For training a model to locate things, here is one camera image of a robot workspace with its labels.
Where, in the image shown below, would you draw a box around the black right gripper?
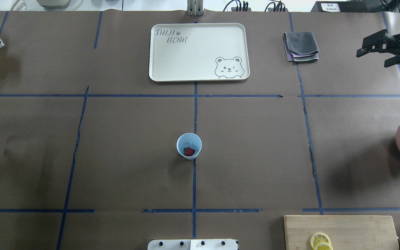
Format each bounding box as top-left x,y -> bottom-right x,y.
356,29 -> 400,68

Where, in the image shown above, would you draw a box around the red strawberry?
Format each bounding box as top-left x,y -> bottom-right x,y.
183,147 -> 196,157

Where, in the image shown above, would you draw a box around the ice cube in cup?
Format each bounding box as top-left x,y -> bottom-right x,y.
184,140 -> 200,150

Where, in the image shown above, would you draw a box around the light blue plastic cup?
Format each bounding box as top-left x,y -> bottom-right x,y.
176,133 -> 202,160

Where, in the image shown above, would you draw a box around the grey folded cloth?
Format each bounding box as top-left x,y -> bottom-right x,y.
283,31 -> 319,55

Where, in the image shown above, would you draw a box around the bamboo cutting board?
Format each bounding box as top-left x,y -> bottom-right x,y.
283,215 -> 399,250

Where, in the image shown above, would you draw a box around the lemon slice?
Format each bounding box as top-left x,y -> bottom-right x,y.
309,232 -> 332,250
314,242 -> 333,250

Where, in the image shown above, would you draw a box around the cream bear serving tray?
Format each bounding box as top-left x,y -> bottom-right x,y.
149,23 -> 250,82

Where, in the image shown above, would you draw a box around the aluminium frame post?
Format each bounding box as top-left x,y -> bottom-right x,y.
187,0 -> 204,16

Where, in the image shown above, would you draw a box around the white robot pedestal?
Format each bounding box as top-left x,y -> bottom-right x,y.
147,239 -> 239,250

